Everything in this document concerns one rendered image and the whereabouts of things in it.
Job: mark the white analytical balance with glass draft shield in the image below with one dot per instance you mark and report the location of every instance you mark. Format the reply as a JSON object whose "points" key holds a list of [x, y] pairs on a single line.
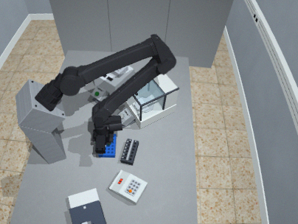
{"points": [[151, 103]]}

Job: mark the blue tube rack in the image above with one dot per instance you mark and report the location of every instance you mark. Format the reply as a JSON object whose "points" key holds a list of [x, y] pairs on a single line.
{"points": [[109, 150]]}

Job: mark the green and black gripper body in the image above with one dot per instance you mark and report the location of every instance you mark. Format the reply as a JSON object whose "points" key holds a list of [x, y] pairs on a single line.
{"points": [[110, 139]]}

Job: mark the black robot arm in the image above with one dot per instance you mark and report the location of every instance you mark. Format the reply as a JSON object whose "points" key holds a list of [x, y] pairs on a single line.
{"points": [[162, 62]]}

